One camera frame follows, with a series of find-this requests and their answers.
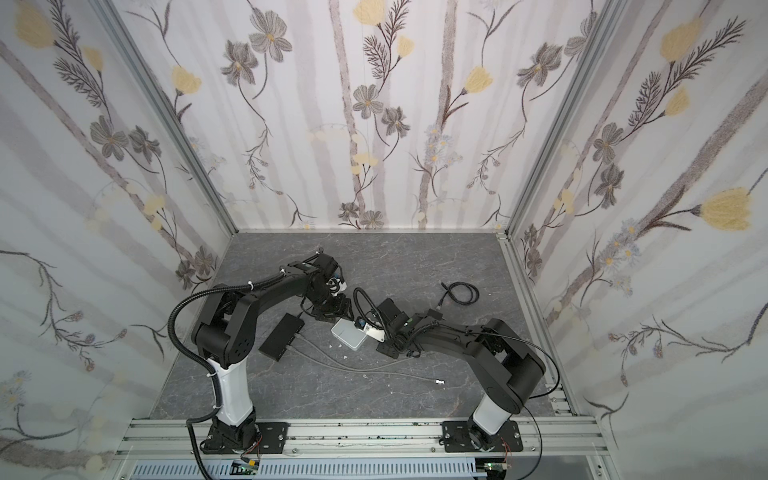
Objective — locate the white rectangular device box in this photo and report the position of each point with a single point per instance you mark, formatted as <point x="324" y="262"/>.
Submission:
<point x="348" y="334"/>

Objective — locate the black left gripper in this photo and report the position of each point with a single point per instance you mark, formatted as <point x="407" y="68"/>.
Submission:
<point x="334" y="303"/>

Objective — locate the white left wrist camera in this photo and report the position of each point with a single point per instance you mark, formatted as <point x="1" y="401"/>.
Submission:
<point x="337" y="284"/>

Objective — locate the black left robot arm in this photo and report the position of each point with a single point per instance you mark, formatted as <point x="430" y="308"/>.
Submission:
<point x="224" y="336"/>

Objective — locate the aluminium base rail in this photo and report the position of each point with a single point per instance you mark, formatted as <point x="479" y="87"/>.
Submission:
<point x="561" y="446"/>

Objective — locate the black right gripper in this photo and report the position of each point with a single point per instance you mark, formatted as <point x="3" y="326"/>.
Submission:
<point x="392" y="332"/>

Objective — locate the white slotted cable duct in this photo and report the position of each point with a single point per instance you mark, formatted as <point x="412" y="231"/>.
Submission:
<point x="348" y="468"/>

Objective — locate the black network switch box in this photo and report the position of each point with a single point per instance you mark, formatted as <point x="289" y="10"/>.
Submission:
<point x="281" y="337"/>

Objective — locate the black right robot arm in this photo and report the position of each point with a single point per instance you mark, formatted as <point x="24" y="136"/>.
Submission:
<point x="507" y="368"/>

